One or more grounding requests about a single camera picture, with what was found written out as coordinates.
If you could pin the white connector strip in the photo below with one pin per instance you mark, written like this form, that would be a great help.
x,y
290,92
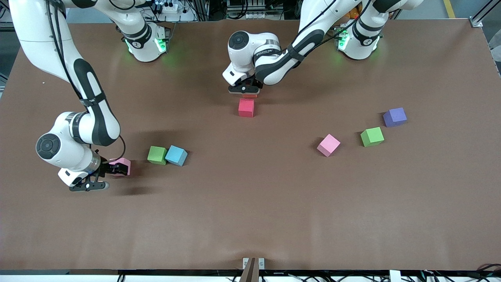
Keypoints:
x,y
247,15

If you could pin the silver aluminium frame profile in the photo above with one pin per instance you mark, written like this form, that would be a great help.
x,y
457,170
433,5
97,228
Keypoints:
x,y
476,22

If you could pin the green foam cube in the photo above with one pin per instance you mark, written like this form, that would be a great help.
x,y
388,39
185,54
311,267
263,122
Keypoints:
x,y
372,137
157,155

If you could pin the white power strip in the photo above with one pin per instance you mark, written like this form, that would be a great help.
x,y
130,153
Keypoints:
x,y
170,7

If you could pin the red foam cube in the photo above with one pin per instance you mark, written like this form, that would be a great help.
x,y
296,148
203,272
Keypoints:
x,y
246,109

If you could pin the small metal edge bracket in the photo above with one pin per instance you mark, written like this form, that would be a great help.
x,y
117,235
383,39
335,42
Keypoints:
x,y
245,263

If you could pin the white tag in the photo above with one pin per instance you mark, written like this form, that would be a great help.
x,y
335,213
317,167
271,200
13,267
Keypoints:
x,y
395,276

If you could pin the orange foam cube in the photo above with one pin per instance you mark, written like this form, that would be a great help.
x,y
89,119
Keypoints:
x,y
250,96

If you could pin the purple foam cube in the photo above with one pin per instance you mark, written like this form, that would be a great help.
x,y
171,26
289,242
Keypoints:
x,y
394,117

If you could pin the pink foam cube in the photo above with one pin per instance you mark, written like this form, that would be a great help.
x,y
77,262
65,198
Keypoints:
x,y
328,145
119,161

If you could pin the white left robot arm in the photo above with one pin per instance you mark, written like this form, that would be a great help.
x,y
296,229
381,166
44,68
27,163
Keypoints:
x,y
250,53

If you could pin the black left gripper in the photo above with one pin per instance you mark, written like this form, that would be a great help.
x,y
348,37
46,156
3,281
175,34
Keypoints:
x,y
251,84

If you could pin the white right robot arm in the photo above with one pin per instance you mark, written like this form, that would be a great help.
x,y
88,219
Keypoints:
x,y
66,154

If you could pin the bag of orange items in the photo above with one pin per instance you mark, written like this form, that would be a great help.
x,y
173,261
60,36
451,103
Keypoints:
x,y
351,13

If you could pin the blue foam cube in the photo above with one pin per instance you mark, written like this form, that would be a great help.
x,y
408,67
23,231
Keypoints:
x,y
176,156

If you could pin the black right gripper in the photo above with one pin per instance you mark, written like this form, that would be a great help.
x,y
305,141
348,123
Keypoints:
x,y
106,166

